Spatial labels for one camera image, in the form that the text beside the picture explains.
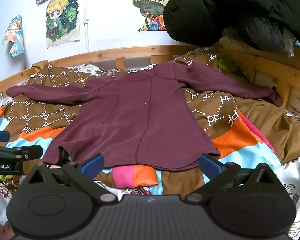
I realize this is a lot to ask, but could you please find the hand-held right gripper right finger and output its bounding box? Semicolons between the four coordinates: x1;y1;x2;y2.
185;154;281;203

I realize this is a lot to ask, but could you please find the clear plastic bag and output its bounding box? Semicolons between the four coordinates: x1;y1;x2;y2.
282;29;300;57

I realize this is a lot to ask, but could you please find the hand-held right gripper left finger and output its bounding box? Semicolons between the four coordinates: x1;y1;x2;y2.
22;154;118;203

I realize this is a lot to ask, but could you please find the yellow-green cloth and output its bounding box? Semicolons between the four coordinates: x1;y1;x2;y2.
216;55;240;77

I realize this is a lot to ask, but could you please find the black puffer jacket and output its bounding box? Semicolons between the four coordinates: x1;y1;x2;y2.
163;0;300;52

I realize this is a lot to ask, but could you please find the brown patchwork printed blanket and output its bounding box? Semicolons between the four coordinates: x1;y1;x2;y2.
0;46;300;196

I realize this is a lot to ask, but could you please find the white wall pipe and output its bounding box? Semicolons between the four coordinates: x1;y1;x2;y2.
83;0;91;53

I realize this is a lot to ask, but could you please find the landscape cartoon wall poster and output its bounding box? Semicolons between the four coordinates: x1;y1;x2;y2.
132;0;178;33

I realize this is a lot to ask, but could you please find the maroon long-sleeve shirt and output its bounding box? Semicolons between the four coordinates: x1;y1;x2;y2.
6;62;282;172

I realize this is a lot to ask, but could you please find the small orange-haired figure wall poster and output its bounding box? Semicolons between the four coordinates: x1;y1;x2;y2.
2;15;25;58

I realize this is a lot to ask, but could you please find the blond cartoon figure wall poster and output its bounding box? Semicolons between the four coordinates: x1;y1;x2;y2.
45;0;81;49

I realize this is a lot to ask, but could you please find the wooden bed frame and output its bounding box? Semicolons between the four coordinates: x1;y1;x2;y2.
0;36;300;120

